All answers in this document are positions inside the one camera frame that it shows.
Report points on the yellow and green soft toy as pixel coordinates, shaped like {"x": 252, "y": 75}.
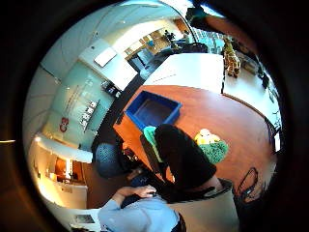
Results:
{"x": 215, "y": 150}

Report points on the blue plastic bin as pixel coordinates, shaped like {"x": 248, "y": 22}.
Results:
{"x": 151, "y": 111}

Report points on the blue mesh office chair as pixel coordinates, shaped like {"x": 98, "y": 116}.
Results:
{"x": 107, "y": 159}

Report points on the the person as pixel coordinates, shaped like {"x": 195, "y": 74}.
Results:
{"x": 138, "y": 216}

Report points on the white table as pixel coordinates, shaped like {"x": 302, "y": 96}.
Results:
{"x": 190, "y": 71}

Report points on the giraffe soft toy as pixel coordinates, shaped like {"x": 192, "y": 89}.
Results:
{"x": 231, "y": 59}

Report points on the black office chair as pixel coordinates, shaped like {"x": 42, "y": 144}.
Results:
{"x": 193, "y": 47}

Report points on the lit white counter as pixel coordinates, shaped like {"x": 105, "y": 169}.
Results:
{"x": 61, "y": 151}

